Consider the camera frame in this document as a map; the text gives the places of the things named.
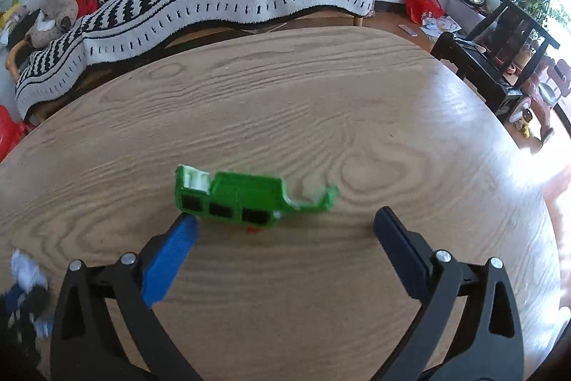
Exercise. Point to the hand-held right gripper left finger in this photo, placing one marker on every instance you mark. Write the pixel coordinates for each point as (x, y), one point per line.
(171, 260)

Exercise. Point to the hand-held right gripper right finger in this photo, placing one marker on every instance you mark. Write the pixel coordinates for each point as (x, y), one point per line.
(401, 256)

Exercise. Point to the crumpled white wrapper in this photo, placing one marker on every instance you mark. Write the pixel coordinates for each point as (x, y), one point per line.
(26, 269)

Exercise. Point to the yellow toy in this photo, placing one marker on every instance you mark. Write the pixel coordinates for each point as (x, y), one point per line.
(526, 126)

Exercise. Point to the round wooden table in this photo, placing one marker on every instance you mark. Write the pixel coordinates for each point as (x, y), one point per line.
(285, 95)

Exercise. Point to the shiny red bag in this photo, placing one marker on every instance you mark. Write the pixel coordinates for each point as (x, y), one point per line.
(9, 133)

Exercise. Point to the pink tricycle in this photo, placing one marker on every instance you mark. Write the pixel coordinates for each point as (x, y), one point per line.
(535, 95)

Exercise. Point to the black wooden chair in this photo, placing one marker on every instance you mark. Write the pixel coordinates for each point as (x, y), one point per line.
(468, 55)

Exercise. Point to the brown plush toy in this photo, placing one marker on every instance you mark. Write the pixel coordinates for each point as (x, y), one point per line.
(51, 19)

